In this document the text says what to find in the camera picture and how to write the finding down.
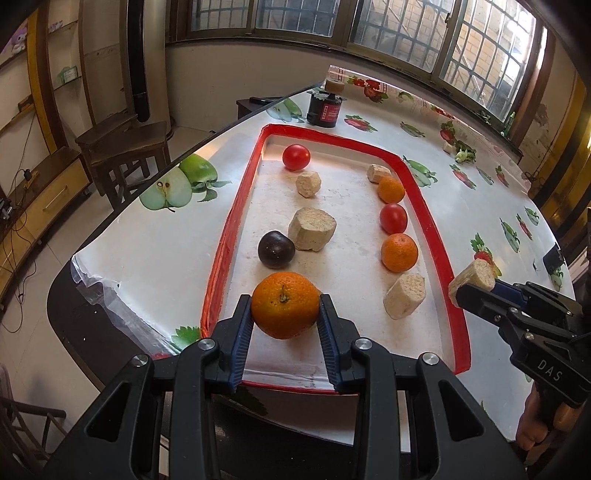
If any small orange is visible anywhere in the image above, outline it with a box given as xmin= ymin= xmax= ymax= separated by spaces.
xmin=377 ymin=176 xmax=406 ymax=204

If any dark side table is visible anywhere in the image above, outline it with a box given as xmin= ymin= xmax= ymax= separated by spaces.
xmin=236 ymin=96 xmax=278 ymax=121

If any red tomato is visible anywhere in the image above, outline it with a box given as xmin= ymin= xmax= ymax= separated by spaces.
xmin=379 ymin=203 xmax=408 ymax=234
xmin=282 ymin=144 xmax=311 ymax=171

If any small black device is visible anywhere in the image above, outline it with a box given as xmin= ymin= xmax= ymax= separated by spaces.
xmin=542 ymin=247 xmax=564 ymax=274

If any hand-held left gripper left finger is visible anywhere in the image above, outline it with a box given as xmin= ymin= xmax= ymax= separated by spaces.
xmin=44 ymin=294 xmax=254 ymax=480

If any yellow low cabinet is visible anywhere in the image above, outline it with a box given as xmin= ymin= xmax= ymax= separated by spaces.
xmin=0 ymin=148 xmax=93 ymax=305

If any large octagonal beige block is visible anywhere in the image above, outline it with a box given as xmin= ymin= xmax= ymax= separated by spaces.
xmin=288 ymin=207 xmax=338 ymax=252

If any barred window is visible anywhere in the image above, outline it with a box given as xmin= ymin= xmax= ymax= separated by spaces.
xmin=171 ymin=0 xmax=555 ymax=139

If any fruit print tablecloth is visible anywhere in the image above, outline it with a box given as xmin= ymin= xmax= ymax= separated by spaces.
xmin=69 ymin=65 xmax=578 ymax=444

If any wooden chair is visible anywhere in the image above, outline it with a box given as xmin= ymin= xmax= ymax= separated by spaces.
xmin=0 ymin=364 xmax=65 ymax=480

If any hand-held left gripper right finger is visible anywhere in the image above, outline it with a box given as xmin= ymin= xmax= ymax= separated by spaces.
xmin=318 ymin=294 xmax=527 ymax=480

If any dark wooden stool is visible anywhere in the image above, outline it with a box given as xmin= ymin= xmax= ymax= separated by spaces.
xmin=75 ymin=113 xmax=172 ymax=208

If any dark purple plum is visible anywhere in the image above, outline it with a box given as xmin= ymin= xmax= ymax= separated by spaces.
xmin=257 ymin=230 xmax=296 ymax=270

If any wall shelf unit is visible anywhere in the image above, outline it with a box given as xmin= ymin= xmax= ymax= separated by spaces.
xmin=0 ymin=0 xmax=88 ymax=153

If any person's right hand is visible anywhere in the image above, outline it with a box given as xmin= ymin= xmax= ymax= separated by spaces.
xmin=515 ymin=385 xmax=583 ymax=457

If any beige standing air conditioner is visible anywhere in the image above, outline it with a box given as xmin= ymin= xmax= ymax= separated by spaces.
xmin=78 ymin=0 xmax=174 ymax=139

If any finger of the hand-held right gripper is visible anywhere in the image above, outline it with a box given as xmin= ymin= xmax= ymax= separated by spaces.
xmin=493 ymin=281 xmax=583 ymax=324
xmin=455 ymin=283 xmax=539 ymax=342

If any large orange with stem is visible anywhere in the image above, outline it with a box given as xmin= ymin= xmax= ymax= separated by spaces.
xmin=250 ymin=272 xmax=321 ymax=340

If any black canister with red label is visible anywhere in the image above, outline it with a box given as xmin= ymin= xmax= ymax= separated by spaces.
xmin=307 ymin=90 xmax=345 ymax=129

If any red-rimmed white tray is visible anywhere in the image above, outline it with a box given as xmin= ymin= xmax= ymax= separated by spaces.
xmin=199 ymin=124 xmax=472 ymax=395

